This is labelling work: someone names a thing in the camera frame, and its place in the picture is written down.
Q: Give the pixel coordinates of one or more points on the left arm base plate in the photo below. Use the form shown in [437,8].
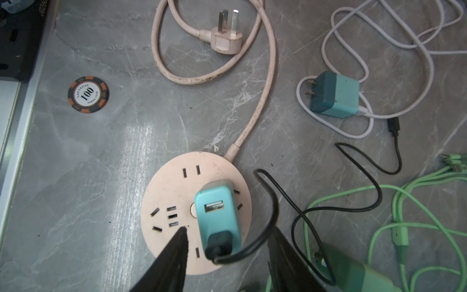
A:
[22,25]

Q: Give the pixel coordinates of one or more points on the aluminium front rail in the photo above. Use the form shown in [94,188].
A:
[17,126]

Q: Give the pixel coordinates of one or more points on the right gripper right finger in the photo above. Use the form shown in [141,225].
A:
[287,270]

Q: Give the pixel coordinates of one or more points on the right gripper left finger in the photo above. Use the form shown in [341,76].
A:
[168,271]

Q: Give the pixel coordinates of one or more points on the round pink power socket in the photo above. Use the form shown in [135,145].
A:
[169,203]

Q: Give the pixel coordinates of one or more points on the teal charger with white cable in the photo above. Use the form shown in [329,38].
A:
[334,95]

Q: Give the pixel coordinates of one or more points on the teal charger with black cable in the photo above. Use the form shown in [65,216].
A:
[218,221]

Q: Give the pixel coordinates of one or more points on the green charger lower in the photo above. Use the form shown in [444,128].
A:
[355,276]

